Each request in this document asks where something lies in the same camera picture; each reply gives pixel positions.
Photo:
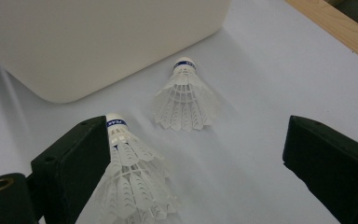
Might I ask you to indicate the white feather shuttlecock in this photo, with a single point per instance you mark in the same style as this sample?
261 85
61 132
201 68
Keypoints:
130 174
183 96

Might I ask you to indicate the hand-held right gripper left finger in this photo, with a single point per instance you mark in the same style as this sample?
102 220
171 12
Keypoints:
71 161

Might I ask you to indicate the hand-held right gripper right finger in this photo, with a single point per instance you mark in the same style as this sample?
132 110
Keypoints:
335 165

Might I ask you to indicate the white plastic storage bin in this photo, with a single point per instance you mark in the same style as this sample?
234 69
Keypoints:
90 40

